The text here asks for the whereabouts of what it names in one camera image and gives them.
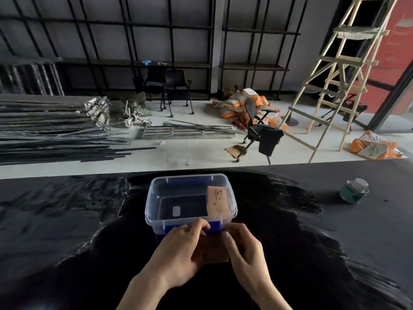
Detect person's right hand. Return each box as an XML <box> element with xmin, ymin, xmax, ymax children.
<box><xmin>222</xmin><ymin>223</ymin><xmax>275</xmax><ymax>293</ymax></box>

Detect person's left hand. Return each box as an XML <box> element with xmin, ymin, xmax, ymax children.
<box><xmin>141</xmin><ymin>219</ymin><xmax>212</xmax><ymax>290</ymax></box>

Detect brown paper packet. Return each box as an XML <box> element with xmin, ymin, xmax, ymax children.
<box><xmin>206</xmin><ymin>186</ymin><xmax>231</xmax><ymax>223</ymax></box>
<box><xmin>193</xmin><ymin>230</ymin><xmax>231</xmax><ymax>265</ymax></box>

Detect person's left forearm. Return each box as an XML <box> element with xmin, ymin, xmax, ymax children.
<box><xmin>116</xmin><ymin>274</ymin><xmax>172</xmax><ymax>310</ymax></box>

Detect person's right forearm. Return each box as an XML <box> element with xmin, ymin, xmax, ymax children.
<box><xmin>245</xmin><ymin>281</ymin><xmax>295</xmax><ymax>310</ymax></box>

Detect clear plastic box blue latches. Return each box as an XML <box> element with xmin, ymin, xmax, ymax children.
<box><xmin>145</xmin><ymin>174</ymin><xmax>238</xmax><ymax>236</ymax></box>

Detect brown cardboard piece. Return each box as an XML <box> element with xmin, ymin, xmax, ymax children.
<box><xmin>225</xmin><ymin>144</ymin><xmax>247</xmax><ymax>158</ymax></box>

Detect flat metal grate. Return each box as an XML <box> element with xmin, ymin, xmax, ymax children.
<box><xmin>141</xmin><ymin>121</ymin><xmax>237</xmax><ymax>140</ymax></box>

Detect black swivel office chair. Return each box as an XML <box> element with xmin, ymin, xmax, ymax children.
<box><xmin>235</xmin><ymin>97</ymin><xmax>285</xmax><ymax>165</ymax></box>

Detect green and white tape roll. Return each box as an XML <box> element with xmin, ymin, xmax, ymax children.
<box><xmin>339</xmin><ymin>178</ymin><xmax>370</xmax><ymax>204</ymax></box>

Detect pile of orange white sacks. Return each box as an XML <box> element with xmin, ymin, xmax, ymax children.
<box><xmin>211</xmin><ymin>88</ymin><xmax>282</xmax><ymax>130</ymax></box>

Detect heap of caster wheels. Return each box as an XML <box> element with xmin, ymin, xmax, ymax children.
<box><xmin>119</xmin><ymin>91</ymin><xmax>153</xmax><ymax>129</ymax></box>

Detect black folding chair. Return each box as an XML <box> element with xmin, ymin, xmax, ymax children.
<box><xmin>160</xmin><ymin>69</ymin><xmax>195</xmax><ymax>118</ymax></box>
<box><xmin>133</xmin><ymin>66</ymin><xmax>166</xmax><ymax>102</ymax></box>

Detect bundle of silver metal brackets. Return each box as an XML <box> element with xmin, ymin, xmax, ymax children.
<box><xmin>84</xmin><ymin>96</ymin><xmax>112</xmax><ymax>127</ymax></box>

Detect orange white sack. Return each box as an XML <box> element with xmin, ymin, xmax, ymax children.
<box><xmin>350</xmin><ymin>130</ymin><xmax>404</xmax><ymax>160</ymax></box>

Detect pile of long metal bars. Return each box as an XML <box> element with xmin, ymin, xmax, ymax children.
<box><xmin>0</xmin><ymin>93</ymin><xmax>157</xmax><ymax>166</ymax></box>

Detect black metal shelving rack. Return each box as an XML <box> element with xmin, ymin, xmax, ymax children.
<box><xmin>0</xmin><ymin>0</ymin><xmax>308</xmax><ymax>101</ymax></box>

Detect wooden stepladder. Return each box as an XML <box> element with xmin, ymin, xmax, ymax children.
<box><xmin>279</xmin><ymin>0</ymin><xmax>404</xmax><ymax>164</ymax></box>

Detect red door panel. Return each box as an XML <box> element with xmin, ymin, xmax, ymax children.
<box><xmin>358</xmin><ymin>0</ymin><xmax>413</xmax><ymax>115</ymax></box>

